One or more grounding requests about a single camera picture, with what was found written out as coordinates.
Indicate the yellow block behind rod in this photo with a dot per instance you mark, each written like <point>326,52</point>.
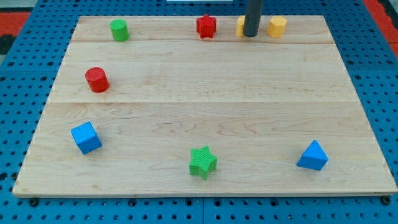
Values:
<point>240,26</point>

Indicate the blue cube block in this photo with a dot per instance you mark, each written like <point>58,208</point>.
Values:
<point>86,138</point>

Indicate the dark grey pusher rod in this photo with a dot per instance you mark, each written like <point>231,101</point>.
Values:
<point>252,17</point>

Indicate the yellow hexagon block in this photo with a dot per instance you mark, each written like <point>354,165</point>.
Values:
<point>277,26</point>

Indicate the green star block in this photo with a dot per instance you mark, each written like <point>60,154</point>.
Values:
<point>202,162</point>

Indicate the green cylinder block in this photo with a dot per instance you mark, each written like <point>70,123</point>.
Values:
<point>119,30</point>

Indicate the red star block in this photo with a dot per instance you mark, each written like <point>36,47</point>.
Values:
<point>206,26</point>

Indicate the blue triangle block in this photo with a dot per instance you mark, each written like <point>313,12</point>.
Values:
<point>313,157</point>

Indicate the light wooden board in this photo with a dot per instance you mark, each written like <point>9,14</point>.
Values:
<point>256,102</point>

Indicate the red cylinder block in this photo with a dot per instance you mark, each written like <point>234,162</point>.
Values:
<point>97,79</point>

